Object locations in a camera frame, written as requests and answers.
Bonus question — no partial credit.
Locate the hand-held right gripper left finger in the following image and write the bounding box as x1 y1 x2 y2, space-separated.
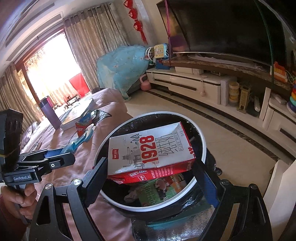
29 157 108 241

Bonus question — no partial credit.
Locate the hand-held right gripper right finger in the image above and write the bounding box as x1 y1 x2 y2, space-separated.
192 162 273 241

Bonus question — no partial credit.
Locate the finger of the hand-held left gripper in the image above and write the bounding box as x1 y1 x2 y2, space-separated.
17 153 76 173
22 148 63 162

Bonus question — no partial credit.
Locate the light blue plastic wrapper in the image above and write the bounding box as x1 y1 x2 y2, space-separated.
60 124 96 153

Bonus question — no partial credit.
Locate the red snack packet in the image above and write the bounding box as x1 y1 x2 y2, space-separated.
107 162 193 184

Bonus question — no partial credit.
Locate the green cartoon carton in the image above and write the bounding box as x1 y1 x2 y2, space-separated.
136 174 188 207

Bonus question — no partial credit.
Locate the white milk carton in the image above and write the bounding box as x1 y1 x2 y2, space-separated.
107 122 196 176

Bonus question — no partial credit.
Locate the white rimmed black trash can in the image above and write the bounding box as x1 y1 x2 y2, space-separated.
92 111 223 241

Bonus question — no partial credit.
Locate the person's left hand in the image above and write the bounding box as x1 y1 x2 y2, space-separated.
0 183 38 218

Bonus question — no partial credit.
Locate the small red box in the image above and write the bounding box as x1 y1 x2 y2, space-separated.
75 122 89 137

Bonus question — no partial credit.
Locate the purple thermos bottle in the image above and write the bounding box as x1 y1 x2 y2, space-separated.
38 96 62 131

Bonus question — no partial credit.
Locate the crumpled grey paper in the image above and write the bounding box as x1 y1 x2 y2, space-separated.
124 189 141 203

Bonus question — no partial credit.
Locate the colourful children's book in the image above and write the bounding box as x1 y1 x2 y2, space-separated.
60 97 94 131

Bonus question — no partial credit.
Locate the beige patterned curtain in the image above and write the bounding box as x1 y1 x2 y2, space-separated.
0 65 42 130
63 3 129 93

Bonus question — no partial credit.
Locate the plaid cloth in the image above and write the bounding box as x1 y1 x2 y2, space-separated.
94 109 111 122

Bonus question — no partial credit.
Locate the white furniture piece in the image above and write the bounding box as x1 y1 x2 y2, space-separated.
264 160 296 232

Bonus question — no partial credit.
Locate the pink blanket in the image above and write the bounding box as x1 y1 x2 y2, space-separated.
22 88 137 241

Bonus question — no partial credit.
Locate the red cloth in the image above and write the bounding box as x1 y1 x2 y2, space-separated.
69 72 91 96

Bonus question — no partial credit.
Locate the metal grater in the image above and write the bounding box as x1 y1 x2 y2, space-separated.
239 85 249 113

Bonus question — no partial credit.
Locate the stack of yellow cups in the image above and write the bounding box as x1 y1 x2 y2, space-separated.
228 81 240 103

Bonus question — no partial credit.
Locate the pink kettlebell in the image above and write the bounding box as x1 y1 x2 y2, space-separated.
140 74 151 91

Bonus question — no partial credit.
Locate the blue floral cover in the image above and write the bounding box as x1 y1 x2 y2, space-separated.
96 45 152 100

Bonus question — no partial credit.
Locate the white tv cabinet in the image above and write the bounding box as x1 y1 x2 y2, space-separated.
146 54 296 149

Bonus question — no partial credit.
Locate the blue toy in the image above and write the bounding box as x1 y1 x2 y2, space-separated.
155 59 171 69

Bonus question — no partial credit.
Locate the orange toy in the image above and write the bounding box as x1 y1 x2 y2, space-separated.
270 61 287 81

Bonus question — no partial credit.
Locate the white toy basket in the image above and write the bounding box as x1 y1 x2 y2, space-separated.
145 46 156 63

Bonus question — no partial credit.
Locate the yellow toy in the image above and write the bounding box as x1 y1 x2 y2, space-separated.
154 44 171 58

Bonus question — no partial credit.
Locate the red heart hanging decoration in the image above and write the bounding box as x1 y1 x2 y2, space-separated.
124 0 148 44

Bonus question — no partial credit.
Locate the black television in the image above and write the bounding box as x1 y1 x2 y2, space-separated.
157 0 285 66

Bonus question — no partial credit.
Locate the pink stick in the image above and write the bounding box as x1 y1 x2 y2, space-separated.
165 0 173 67

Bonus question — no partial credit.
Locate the colourful stacking ring toy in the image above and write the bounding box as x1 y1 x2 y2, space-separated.
287 83 296 114

